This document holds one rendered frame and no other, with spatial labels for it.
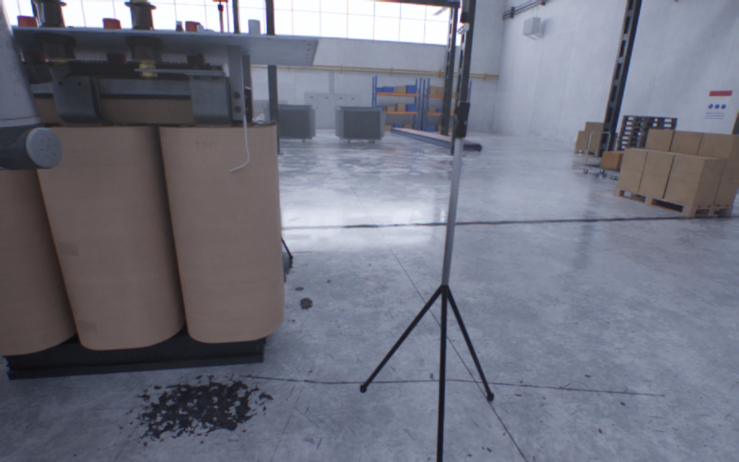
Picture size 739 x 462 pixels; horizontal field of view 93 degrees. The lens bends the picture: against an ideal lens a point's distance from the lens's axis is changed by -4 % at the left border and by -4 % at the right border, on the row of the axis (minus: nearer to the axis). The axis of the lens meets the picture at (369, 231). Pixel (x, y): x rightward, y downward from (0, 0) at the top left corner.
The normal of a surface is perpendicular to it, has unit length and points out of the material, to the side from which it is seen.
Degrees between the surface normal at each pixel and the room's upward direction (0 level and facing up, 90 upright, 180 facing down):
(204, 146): 90
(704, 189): 90
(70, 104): 90
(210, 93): 90
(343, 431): 0
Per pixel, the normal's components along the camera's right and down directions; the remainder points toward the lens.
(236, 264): 0.18, 0.31
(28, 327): 0.58, 0.27
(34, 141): 0.99, -0.04
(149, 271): 0.79, 0.22
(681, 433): 0.03, -0.95
